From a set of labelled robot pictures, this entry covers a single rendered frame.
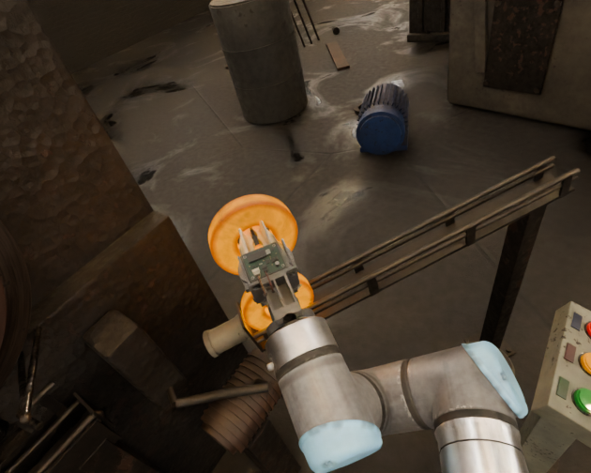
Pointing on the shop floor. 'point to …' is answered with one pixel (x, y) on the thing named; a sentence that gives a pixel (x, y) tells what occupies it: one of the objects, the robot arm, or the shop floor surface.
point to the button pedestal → (556, 445)
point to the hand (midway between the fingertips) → (250, 229)
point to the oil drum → (262, 57)
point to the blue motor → (384, 120)
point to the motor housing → (250, 419)
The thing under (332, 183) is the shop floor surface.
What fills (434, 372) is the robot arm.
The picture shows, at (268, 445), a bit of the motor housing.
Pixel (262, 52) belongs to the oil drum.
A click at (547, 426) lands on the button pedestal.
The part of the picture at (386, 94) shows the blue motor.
